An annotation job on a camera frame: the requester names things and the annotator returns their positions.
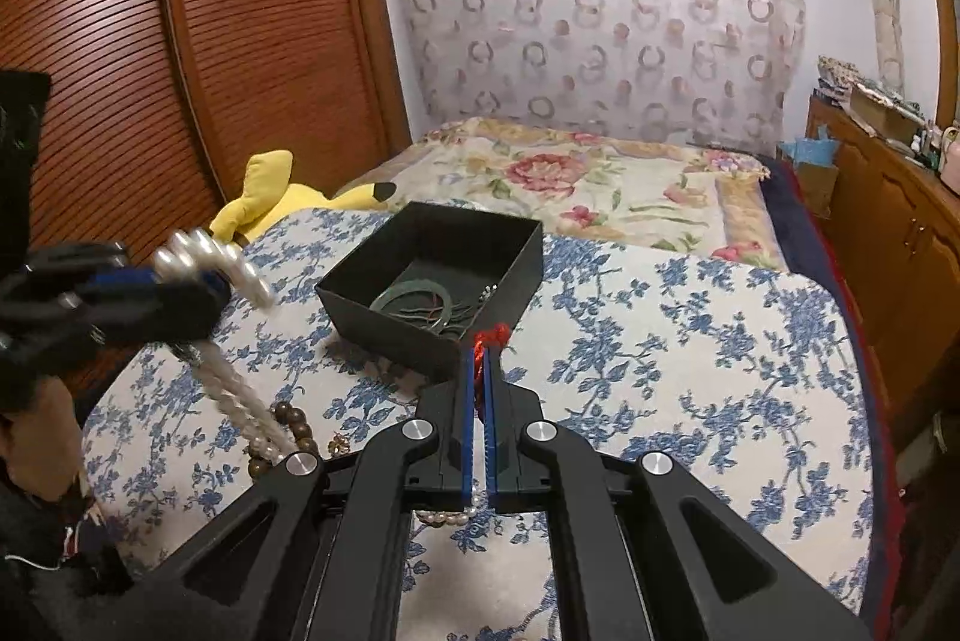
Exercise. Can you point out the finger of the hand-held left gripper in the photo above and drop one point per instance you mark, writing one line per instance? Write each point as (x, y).
(165, 311)
(71, 270)

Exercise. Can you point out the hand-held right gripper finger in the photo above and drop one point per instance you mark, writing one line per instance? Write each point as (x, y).
(488, 416)
(470, 416)

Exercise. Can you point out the black box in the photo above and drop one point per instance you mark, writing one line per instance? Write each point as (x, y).
(442, 243)

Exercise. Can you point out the person's left forearm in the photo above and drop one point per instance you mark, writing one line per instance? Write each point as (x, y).
(30, 438)

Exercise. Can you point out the silver jewelry piece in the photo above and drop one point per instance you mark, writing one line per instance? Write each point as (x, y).
(486, 294)

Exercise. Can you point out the small gold brooch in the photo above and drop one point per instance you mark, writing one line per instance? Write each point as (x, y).
(341, 443)

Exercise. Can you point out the green jade bangle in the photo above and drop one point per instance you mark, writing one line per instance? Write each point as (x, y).
(405, 291)

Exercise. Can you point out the yellow plush toy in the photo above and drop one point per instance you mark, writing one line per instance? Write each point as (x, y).
(255, 198)

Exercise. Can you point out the blue floral cloth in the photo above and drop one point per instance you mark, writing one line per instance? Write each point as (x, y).
(675, 348)

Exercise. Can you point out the slatted wooden wardrobe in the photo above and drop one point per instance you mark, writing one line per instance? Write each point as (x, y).
(225, 48)

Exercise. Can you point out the floral bedspread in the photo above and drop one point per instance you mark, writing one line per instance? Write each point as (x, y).
(562, 176)

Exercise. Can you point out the dark clothing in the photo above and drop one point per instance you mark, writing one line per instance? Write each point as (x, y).
(52, 573)

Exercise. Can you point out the cardboard box with blue paper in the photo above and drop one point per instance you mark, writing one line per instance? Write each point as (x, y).
(810, 168)

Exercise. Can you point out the wooden side cabinet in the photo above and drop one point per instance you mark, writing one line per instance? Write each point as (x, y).
(885, 221)

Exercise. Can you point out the pile of clutter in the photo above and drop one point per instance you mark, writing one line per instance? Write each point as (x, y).
(870, 97)

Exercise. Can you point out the pink bag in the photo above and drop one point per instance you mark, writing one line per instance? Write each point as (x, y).
(951, 157)

